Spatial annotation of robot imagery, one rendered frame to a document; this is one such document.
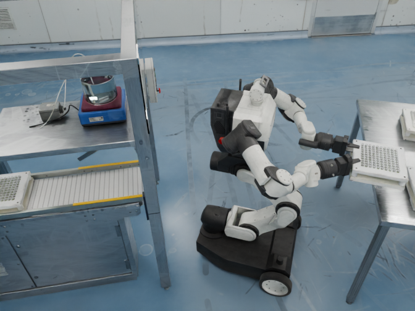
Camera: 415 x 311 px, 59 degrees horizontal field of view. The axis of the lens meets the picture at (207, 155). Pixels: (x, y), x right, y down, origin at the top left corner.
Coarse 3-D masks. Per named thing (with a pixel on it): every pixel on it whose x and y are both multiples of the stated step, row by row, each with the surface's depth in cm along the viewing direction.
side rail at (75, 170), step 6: (138, 162) 207; (72, 168) 203; (90, 168) 204; (96, 168) 205; (102, 168) 206; (108, 168) 206; (114, 168) 207; (36, 174) 200; (42, 174) 201; (48, 174) 202; (54, 174) 202; (60, 174) 203; (66, 174) 204; (72, 174) 204
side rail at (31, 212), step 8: (120, 200) 186; (128, 200) 187; (136, 200) 188; (40, 208) 182; (48, 208) 182; (56, 208) 182; (64, 208) 183; (72, 208) 184; (80, 208) 184; (0, 216) 179; (8, 216) 180; (16, 216) 181; (24, 216) 181
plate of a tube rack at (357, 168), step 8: (360, 144) 188; (368, 144) 188; (376, 144) 188; (384, 144) 188; (360, 152) 184; (368, 152) 184; (400, 152) 183; (368, 160) 179; (400, 160) 179; (352, 168) 176; (360, 168) 175; (368, 168) 175; (376, 168) 175; (384, 168) 175; (400, 168) 174; (376, 176) 173; (384, 176) 172; (392, 176) 170; (400, 176) 170
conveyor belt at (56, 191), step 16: (64, 176) 204; (80, 176) 204; (96, 176) 203; (112, 176) 203; (128, 176) 203; (32, 192) 195; (48, 192) 195; (64, 192) 195; (80, 192) 195; (96, 192) 194; (112, 192) 194; (128, 192) 194; (32, 208) 187
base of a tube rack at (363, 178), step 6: (360, 174) 178; (354, 180) 178; (360, 180) 177; (366, 180) 176; (372, 180) 175; (378, 180) 175; (384, 180) 175; (390, 180) 175; (384, 186) 175; (390, 186) 174; (396, 186) 173; (402, 186) 172
